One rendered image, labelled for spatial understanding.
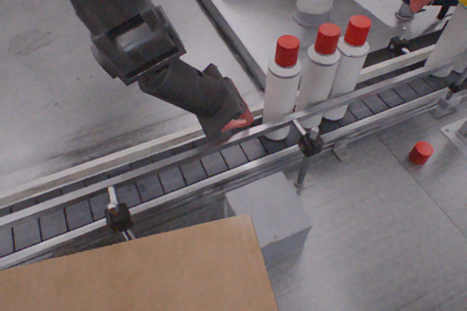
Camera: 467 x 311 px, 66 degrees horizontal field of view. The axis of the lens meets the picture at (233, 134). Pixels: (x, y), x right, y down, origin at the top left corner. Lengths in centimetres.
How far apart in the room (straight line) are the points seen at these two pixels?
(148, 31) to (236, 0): 63
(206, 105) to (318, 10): 49
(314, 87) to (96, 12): 36
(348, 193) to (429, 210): 14
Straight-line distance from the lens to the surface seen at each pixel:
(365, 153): 74
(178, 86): 44
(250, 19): 93
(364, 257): 64
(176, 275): 30
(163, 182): 62
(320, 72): 58
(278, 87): 55
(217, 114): 49
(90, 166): 62
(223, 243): 30
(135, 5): 37
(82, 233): 61
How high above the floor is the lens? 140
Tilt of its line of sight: 52 degrees down
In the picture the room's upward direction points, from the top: straight up
